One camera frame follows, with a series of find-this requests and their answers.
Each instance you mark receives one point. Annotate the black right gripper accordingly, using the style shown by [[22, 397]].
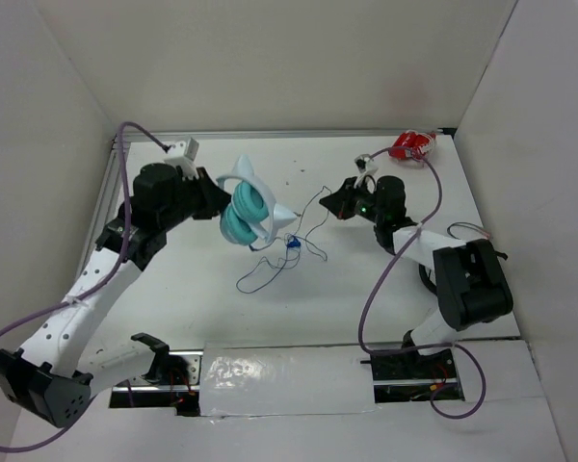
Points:
[[340, 203]]

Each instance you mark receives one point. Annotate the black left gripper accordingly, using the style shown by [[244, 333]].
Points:
[[215, 199]]

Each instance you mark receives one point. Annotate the teal cat-ear headphones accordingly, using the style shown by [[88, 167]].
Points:
[[253, 213]]

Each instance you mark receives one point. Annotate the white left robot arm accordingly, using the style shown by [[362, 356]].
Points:
[[49, 375]]

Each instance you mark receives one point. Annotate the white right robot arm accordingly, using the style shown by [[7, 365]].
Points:
[[469, 283]]

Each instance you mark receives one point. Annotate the red crumpled wrapper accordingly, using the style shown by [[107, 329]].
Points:
[[413, 146]]

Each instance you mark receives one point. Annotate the white taped cover sheet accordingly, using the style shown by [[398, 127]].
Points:
[[285, 381]]

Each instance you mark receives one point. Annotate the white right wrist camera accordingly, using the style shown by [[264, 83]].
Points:
[[366, 166]]

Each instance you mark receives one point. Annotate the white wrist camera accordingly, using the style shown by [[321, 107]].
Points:
[[366, 166], [183, 154]]

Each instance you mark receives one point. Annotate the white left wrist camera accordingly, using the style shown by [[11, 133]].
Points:
[[183, 154]]

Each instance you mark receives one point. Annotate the aluminium side rail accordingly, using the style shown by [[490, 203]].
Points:
[[106, 199]]

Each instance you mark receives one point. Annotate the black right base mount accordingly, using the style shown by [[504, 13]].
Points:
[[413, 377]]

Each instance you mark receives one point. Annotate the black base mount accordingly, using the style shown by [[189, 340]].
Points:
[[413, 377], [176, 387]]

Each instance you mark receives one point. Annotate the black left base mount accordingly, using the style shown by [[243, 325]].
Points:
[[176, 387]]

